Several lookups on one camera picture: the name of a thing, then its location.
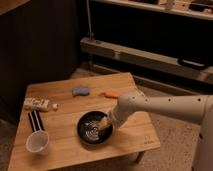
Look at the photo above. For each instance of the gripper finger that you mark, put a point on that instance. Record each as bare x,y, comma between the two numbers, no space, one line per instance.
103,120
104,125

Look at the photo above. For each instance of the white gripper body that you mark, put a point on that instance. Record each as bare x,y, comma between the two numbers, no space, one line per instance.
116,118

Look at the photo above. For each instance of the black ceramic bowl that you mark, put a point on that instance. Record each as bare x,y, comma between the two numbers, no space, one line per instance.
88,131

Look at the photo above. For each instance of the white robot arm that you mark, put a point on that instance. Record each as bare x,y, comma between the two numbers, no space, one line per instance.
191,108

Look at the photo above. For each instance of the orange carrot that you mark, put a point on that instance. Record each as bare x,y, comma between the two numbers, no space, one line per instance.
111,95

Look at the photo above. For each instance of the wooden table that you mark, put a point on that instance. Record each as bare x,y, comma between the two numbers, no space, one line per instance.
138,134

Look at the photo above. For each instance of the clear plastic bottle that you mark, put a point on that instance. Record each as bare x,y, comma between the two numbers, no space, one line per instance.
39,104

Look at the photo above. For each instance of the vertical metal pole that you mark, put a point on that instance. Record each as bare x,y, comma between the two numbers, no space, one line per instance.
91,35

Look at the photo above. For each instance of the long metal case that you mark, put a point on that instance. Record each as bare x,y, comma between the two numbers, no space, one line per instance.
144,59

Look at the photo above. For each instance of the wooden shelf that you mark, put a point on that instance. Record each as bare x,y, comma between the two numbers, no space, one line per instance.
176,7

